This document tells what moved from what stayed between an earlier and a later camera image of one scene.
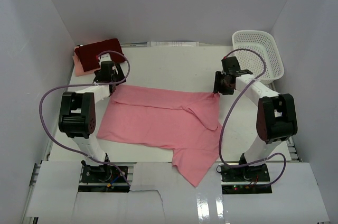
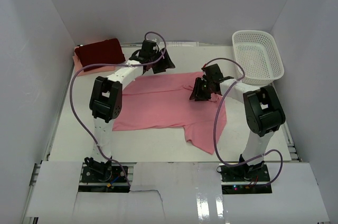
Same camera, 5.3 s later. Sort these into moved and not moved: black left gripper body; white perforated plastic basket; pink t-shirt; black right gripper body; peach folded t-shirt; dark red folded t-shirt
Moved: black right gripper body; pink t-shirt; black left gripper body
Not moved: white perforated plastic basket; dark red folded t-shirt; peach folded t-shirt
